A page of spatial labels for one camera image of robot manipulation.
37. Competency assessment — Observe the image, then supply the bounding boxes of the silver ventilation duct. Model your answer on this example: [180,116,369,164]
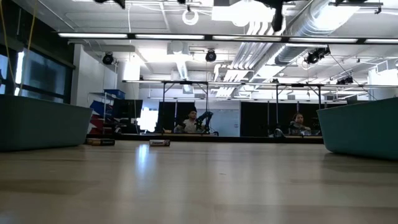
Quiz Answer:
[275,0,361,65]

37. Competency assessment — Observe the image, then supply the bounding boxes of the black aluminium table frame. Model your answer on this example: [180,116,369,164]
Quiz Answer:
[86,133,325,144]

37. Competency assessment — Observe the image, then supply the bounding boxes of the person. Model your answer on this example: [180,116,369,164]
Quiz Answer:
[287,112,312,136]
[174,108,203,134]

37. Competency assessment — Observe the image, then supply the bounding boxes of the white hanging ring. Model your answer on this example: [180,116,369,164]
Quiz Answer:
[182,8,200,27]

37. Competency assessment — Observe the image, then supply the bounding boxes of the black computer monitor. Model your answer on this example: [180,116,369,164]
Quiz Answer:
[111,99,144,119]

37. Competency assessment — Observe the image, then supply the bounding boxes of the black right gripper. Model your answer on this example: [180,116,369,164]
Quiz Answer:
[256,0,308,32]

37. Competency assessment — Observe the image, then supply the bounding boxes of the long ceiling light strip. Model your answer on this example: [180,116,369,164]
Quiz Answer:
[57,32,398,44]

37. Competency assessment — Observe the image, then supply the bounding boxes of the teal plastic bin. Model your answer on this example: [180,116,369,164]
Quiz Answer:
[316,96,398,161]
[0,93,93,152]

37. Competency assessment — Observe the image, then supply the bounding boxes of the blue storage bin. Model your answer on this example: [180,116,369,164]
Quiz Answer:
[104,89,126,100]

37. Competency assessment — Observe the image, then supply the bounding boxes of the yellow cable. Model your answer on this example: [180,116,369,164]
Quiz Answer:
[0,0,37,96]

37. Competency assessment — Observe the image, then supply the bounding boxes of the black ceiling spotlight cluster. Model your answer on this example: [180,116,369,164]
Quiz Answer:
[335,75,355,86]
[303,46,331,65]

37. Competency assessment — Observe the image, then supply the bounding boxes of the silver black Energizer battery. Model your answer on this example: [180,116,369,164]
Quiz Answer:
[149,139,172,147]
[86,138,116,147]

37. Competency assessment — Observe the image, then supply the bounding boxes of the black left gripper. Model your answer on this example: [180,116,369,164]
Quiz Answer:
[93,0,187,9]

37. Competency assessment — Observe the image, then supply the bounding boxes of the black background rig frame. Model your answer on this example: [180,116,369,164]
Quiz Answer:
[242,82,326,137]
[123,80,243,135]

